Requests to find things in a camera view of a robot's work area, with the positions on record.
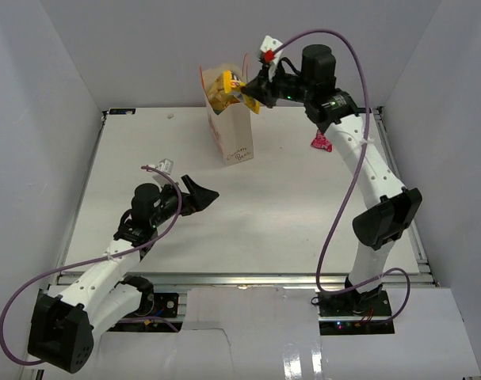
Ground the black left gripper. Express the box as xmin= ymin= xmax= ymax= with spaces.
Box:
xmin=151 ymin=175 xmax=219 ymax=228

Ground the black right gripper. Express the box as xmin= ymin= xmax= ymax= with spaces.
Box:
xmin=244 ymin=59 xmax=315 ymax=108

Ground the yellow m&m's candy packet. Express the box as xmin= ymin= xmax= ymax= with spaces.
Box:
xmin=222 ymin=70 xmax=261 ymax=114

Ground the brown kettle chips bag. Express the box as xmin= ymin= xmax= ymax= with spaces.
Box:
xmin=206 ymin=70 xmax=240 ymax=115

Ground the white paper gift bag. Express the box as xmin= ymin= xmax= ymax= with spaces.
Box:
xmin=200 ymin=63 xmax=257 ymax=166

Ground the pink snack packet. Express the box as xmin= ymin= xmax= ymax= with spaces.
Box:
xmin=311 ymin=130 xmax=333 ymax=152

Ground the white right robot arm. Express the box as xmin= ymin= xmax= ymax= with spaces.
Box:
xmin=242 ymin=40 xmax=422 ymax=316

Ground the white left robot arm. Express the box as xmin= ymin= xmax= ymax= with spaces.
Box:
xmin=28 ymin=175 xmax=219 ymax=374

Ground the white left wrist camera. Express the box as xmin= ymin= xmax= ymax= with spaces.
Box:
xmin=148 ymin=158 xmax=174 ymax=175

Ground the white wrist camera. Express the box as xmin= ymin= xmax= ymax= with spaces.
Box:
xmin=148 ymin=158 xmax=174 ymax=175
xmin=257 ymin=35 xmax=282 ymax=68

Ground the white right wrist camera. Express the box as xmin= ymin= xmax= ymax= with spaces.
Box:
xmin=257 ymin=35 xmax=282 ymax=68

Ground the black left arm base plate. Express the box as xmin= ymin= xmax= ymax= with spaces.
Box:
xmin=134 ymin=293 xmax=179 ymax=318

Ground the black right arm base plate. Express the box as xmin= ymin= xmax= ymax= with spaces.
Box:
xmin=314 ymin=291 xmax=391 ymax=317

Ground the aluminium table edge rail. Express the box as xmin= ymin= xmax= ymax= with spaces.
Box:
xmin=368 ymin=108 xmax=433 ymax=286

